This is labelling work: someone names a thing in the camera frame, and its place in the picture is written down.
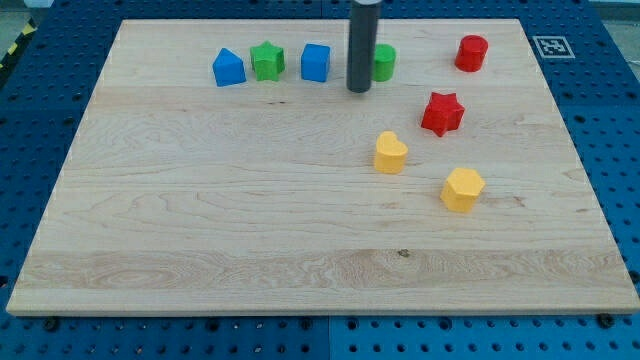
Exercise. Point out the green star block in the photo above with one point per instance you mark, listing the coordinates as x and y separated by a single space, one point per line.
267 61

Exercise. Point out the red star block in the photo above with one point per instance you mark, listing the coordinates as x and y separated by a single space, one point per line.
443 113

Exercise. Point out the yellow heart block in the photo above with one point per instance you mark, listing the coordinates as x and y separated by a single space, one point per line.
390 153

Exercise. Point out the light wooden board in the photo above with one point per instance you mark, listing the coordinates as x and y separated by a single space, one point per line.
182 198

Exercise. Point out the blue cube block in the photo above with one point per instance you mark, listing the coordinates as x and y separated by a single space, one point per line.
315 62

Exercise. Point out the yellow hexagon block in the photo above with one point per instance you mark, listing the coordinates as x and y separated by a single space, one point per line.
461 190

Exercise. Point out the green cylinder block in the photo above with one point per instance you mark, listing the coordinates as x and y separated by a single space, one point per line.
384 62

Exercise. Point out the blue triangular block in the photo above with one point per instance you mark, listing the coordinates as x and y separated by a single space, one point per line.
228 68

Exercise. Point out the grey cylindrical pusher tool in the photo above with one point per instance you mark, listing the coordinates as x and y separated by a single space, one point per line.
363 23

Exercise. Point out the red cylinder block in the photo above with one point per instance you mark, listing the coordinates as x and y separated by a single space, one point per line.
471 53

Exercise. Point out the white fiducial marker tag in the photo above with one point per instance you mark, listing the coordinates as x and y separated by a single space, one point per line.
553 47

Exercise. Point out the yellow black hazard tape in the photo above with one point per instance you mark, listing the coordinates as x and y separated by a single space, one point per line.
18 47

